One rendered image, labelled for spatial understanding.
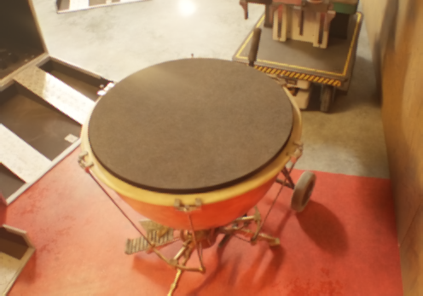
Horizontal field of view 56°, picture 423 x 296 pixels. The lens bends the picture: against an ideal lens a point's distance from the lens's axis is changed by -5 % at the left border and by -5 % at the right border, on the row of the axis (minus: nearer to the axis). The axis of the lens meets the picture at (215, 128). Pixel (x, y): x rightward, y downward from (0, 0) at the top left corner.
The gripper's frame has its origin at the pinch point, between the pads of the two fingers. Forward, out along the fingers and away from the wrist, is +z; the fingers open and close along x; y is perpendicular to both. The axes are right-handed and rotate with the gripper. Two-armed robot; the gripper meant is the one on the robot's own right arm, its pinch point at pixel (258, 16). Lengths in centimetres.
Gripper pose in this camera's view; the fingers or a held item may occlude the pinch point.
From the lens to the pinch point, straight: 218.8
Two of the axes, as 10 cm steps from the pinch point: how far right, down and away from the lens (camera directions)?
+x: -9.3, -2.1, 3.1
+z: 0.5, 7.6, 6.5
